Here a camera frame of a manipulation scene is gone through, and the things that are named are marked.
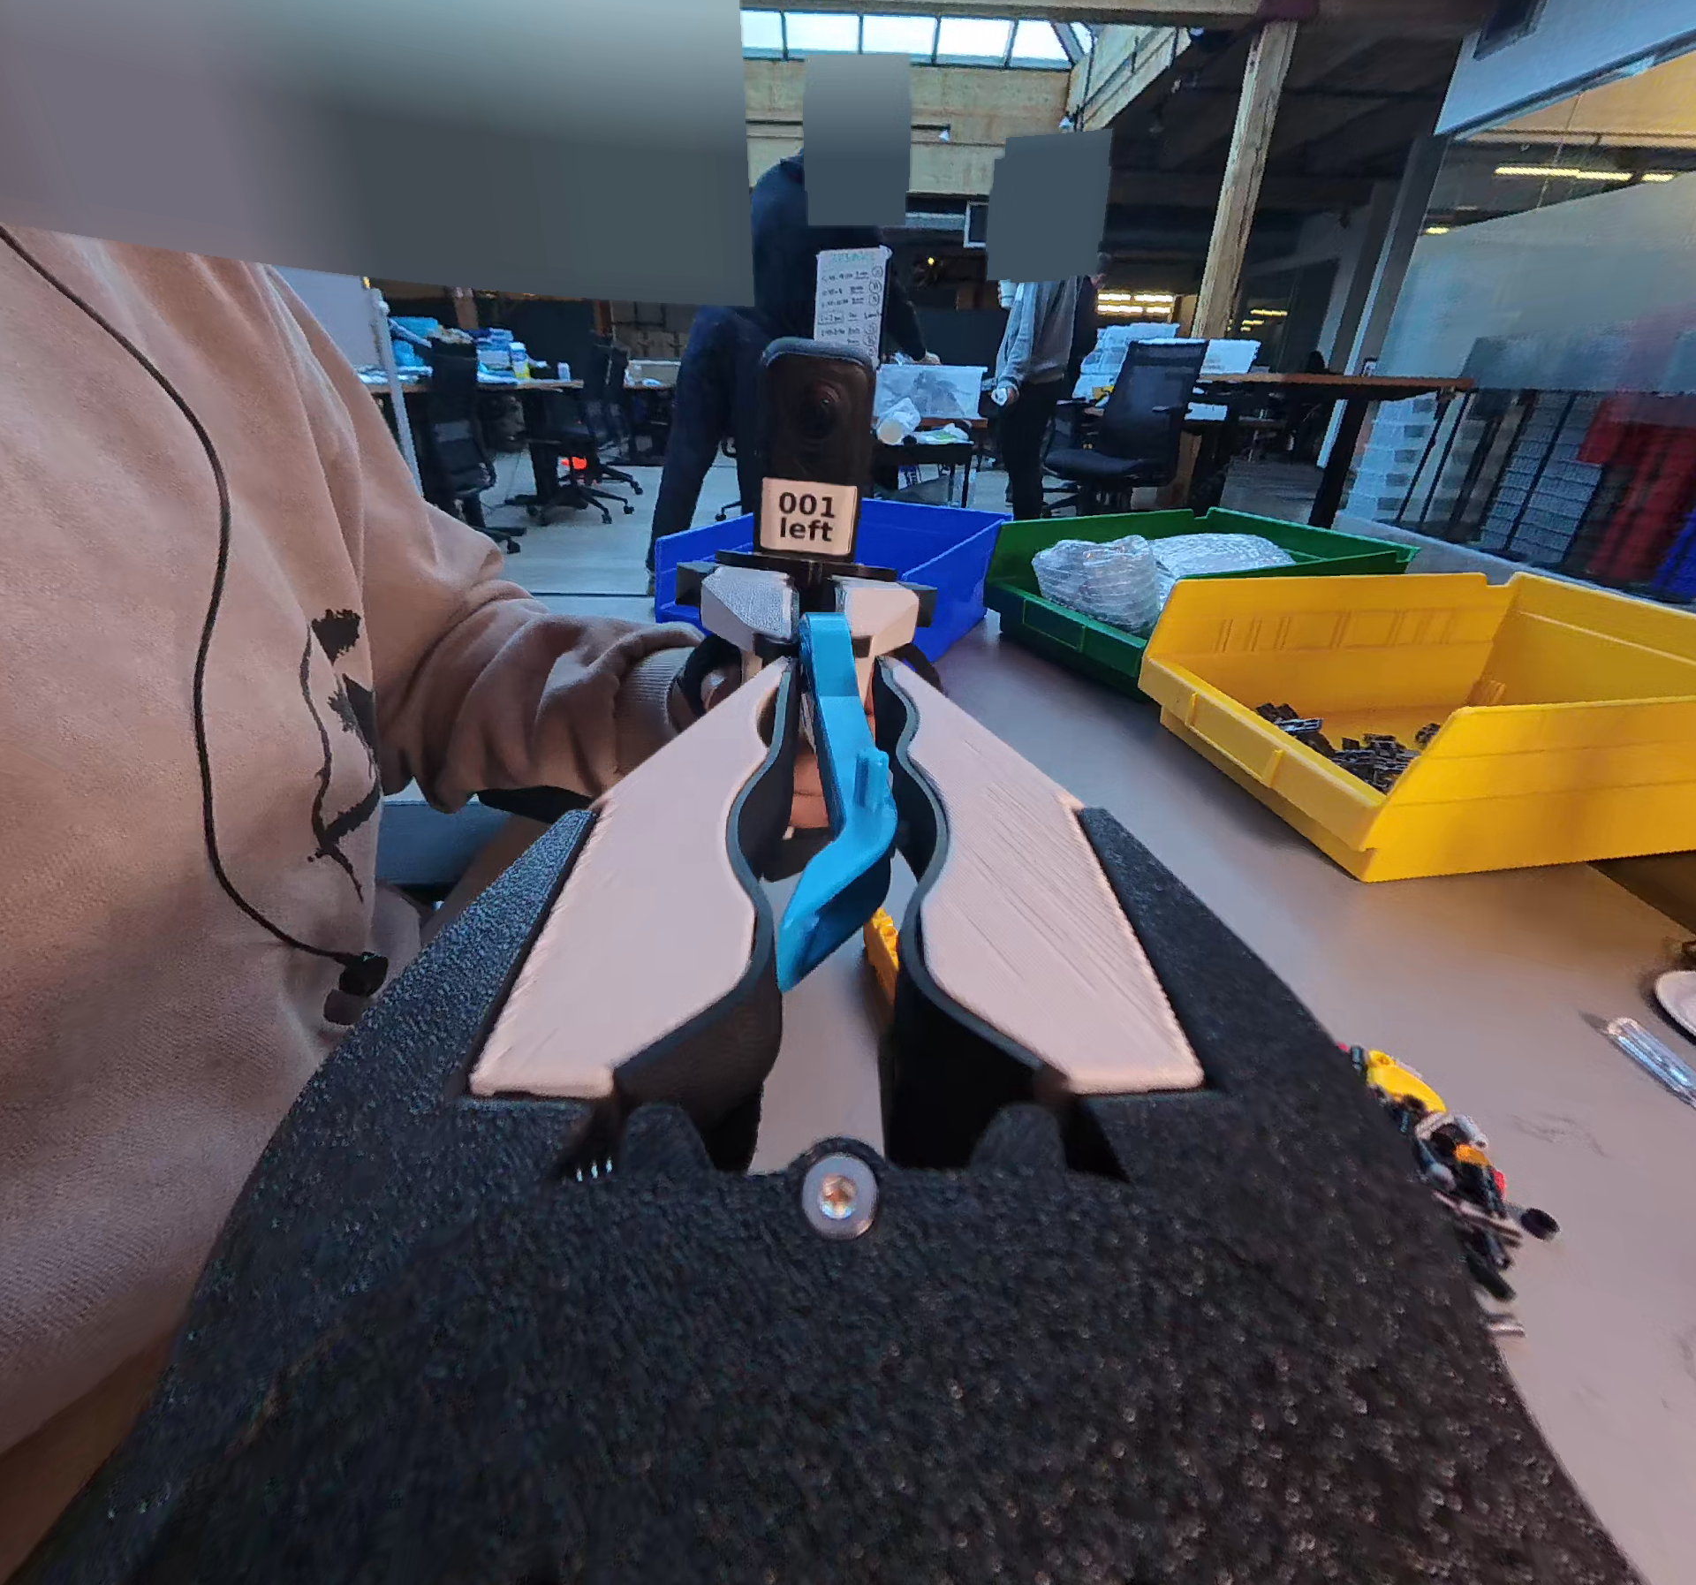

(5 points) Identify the white metal pole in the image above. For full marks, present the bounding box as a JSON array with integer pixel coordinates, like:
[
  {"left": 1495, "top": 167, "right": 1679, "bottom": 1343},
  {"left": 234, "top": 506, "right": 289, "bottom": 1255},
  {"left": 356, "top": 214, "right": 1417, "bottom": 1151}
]
[{"left": 363, "top": 281, "right": 427, "bottom": 489}]

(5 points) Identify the person's left forearm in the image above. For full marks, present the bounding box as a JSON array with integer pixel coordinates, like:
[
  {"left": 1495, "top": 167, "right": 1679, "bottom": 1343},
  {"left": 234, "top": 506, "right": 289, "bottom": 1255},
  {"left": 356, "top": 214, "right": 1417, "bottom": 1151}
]
[{"left": 377, "top": 511, "right": 707, "bottom": 814}]

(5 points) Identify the flat bubble wrap bag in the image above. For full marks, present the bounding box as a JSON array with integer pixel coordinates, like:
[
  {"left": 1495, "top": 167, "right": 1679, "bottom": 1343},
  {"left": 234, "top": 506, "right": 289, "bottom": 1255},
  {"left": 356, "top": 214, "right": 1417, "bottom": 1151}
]
[{"left": 1144, "top": 532, "right": 1297, "bottom": 586}]

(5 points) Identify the black office chair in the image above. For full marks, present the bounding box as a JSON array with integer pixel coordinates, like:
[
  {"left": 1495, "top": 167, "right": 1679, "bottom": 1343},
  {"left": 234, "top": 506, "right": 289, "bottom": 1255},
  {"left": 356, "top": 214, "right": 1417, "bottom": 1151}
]
[
  {"left": 1042, "top": 338, "right": 1212, "bottom": 515},
  {"left": 423, "top": 335, "right": 528, "bottom": 556},
  {"left": 528, "top": 342, "right": 647, "bottom": 530}
]

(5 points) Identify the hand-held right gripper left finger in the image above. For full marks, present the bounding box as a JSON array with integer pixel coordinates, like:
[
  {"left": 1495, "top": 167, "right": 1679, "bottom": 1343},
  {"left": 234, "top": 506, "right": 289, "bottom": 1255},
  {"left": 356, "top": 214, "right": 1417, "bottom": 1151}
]
[{"left": 468, "top": 660, "right": 810, "bottom": 1176}]

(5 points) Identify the background work table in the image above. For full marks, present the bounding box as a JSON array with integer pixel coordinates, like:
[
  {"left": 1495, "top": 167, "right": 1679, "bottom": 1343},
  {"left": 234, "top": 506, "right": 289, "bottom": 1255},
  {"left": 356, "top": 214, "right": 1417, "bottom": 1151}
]
[{"left": 1194, "top": 371, "right": 1475, "bottom": 530}]

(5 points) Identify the clear-handled small screwdriver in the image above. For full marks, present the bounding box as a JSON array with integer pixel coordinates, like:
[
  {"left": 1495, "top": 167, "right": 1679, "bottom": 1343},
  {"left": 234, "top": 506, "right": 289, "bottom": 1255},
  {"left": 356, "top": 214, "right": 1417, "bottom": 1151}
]
[{"left": 1584, "top": 1015, "right": 1696, "bottom": 1108}]

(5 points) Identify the green plastic bin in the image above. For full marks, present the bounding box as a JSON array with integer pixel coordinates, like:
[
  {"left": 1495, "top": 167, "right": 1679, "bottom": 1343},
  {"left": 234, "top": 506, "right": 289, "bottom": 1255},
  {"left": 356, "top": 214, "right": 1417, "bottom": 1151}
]
[{"left": 981, "top": 508, "right": 1422, "bottom": 698}]

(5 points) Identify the black earphone cord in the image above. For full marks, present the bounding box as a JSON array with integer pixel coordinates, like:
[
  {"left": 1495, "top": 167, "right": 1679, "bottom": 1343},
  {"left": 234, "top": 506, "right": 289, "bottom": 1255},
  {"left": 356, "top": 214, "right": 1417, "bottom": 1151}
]
[{"left": 0, "top": 225, "right": 389, "bottom": 1000}]

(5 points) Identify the clear plastic storage box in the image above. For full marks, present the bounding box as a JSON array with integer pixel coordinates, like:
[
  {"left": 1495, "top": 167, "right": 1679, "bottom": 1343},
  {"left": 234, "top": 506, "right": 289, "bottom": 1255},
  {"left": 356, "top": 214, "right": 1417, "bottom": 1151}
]
[{"left": 875, "top": 364, "right": 989, "bottom": 422}]

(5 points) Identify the grey desk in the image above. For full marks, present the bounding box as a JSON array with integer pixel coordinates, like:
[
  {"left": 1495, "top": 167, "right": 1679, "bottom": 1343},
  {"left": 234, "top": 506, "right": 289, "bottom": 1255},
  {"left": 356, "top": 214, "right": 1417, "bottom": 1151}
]
[{"left": 423, "top": 613, "right": 1696, "bottom": 1575}]

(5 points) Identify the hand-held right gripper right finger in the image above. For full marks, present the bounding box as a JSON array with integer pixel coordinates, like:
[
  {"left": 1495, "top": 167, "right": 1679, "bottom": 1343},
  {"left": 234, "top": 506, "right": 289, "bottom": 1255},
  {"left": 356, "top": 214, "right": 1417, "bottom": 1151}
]
[{"left": 875, "top": 664, "right": 1208, "bottom": 1176}]

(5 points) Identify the cluttered background table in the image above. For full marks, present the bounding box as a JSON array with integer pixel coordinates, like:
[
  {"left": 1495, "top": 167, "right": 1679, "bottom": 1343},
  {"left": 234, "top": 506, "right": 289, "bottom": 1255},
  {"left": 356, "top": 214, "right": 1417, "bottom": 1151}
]
[{"left": 356, "top": 316, "right": 589, "bottom": 397}]

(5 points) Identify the pile of small connector pins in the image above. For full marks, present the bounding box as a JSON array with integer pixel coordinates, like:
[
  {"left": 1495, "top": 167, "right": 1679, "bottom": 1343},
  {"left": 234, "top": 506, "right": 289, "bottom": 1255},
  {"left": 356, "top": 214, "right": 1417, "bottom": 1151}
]
[{"left": 1345, "top": 1044, "right": 1560, "bottom": 1335}]

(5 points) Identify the handwritten sign on stand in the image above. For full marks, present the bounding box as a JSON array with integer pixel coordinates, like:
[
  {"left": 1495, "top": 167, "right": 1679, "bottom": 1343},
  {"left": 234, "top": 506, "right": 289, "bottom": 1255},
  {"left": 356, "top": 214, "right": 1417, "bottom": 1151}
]
[{"left": 814, "top": 250, "right": 891, "bottom": 364}]

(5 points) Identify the yellow plastic parts bin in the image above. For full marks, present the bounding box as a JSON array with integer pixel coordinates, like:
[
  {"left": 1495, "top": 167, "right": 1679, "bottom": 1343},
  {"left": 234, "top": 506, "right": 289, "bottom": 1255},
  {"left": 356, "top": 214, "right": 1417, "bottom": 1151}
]
[{"left": 1140, "top": 573, "right": 1696, "bottom": 882}]

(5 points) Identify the crumpled clear plastic bag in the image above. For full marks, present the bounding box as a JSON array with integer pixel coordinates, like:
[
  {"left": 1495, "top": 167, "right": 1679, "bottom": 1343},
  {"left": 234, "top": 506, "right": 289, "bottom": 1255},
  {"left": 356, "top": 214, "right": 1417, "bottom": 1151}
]
[{"left": 1031, "top": 538, "right": 1173, "bottom": 636}]

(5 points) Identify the heap of black brick parts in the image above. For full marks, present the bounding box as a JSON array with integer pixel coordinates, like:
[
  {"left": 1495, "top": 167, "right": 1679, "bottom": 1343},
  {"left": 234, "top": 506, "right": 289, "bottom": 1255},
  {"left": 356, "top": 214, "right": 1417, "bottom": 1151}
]
[{"left": 1255, "top": 698, "right": 1443, "bottom": 795}]

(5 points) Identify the blue plastic bin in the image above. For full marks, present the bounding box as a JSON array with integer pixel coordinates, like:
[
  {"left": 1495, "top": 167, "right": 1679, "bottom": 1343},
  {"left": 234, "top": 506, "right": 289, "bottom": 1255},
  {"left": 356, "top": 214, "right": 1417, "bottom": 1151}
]
[{"left": 653, "top": 498, "right": 1011, "bottom": 664}]

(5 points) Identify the blue brick separator tool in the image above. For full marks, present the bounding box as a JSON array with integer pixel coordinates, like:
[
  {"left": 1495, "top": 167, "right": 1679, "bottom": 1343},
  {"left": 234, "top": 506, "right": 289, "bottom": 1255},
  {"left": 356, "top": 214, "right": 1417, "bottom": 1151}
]
[{"left": 773, "top": 614, "right": 903, "bottom": 995}]

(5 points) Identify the wooden support post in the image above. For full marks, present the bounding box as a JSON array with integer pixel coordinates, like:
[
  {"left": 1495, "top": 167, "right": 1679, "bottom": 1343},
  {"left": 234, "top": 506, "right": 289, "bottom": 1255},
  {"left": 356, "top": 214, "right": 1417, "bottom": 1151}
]
[{"left": 1192, "top": 19, "right": 1303, "bottom": 342}]

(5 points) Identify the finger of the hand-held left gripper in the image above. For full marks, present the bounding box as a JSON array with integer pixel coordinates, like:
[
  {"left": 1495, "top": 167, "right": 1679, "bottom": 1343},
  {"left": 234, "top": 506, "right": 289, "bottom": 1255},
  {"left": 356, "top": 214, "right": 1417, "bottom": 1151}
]
[
  {"left": 836, "top": 578, "right": 924, "bottom": 689},
  {"left": 698, "top": 568, "right": 806, "bottom": 667}
]

